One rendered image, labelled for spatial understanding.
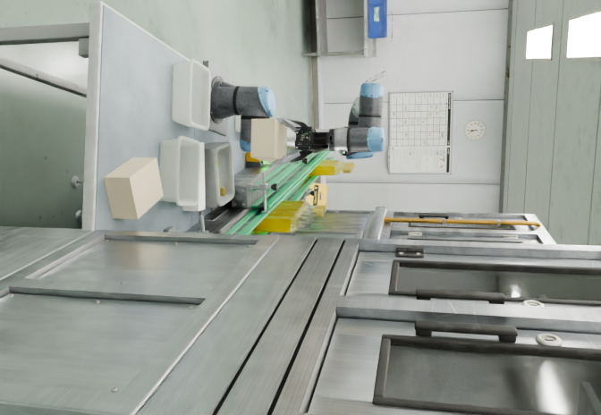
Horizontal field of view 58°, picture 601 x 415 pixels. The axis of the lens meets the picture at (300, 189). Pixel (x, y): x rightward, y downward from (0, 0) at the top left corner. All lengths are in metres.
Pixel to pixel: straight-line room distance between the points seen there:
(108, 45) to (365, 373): 1.12
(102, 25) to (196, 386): 1.07
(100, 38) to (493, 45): 6.92
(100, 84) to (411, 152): 6.86
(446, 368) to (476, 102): 7.36
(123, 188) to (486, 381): 1.04
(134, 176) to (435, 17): 6.85
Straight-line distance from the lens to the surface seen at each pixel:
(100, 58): 1.55
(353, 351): 0.83
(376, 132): 1.66
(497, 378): 0.81
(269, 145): 1.69
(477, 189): 8.27
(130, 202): 1.52
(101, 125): 1.52
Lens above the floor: 1.57
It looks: 12 degrees down
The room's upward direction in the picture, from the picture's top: 91 degrees clockwise
